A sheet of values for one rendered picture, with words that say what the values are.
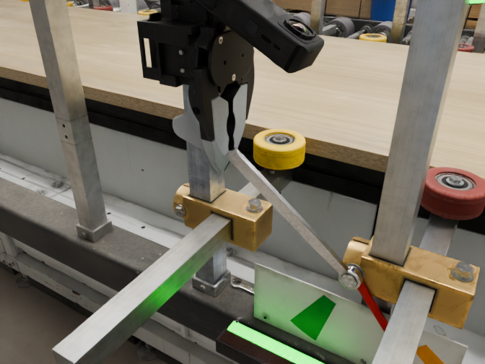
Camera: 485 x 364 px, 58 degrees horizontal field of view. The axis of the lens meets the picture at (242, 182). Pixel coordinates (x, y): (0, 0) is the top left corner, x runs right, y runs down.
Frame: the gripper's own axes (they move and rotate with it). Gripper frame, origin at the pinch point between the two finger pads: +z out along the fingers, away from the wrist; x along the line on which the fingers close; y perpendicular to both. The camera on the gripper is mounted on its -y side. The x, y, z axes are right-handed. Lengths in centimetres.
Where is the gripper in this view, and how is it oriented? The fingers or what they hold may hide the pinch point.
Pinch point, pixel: (227, 162)
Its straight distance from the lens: 45.2
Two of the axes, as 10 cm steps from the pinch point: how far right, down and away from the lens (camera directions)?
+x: -5.2, 4.3, -7.4
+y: -8.5, -2.6, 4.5
